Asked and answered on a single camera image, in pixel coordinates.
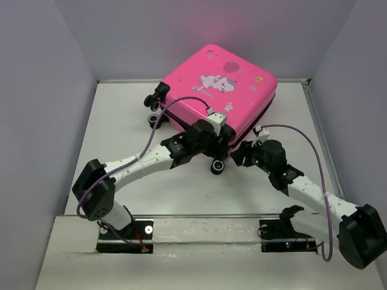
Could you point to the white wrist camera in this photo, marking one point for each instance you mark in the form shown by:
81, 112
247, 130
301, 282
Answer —
261, 135
217, 120

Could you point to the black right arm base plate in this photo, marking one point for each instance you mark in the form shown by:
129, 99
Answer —
278, 237

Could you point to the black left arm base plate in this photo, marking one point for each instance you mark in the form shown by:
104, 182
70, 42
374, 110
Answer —
137, 238

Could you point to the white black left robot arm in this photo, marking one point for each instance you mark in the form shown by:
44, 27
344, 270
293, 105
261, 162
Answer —
98, 183

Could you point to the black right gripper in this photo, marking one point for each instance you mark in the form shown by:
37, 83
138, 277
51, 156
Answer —
245, 150

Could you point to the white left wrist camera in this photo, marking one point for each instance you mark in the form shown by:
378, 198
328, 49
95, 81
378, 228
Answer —
217, 120

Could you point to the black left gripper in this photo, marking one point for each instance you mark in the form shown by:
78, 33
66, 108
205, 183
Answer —
216, 151

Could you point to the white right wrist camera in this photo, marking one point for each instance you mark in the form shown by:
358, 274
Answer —
261, 135

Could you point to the pink suitcase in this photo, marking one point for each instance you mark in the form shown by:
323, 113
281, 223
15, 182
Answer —
228, 83

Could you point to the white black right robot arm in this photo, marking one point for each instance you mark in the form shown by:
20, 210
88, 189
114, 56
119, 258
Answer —
359, 229

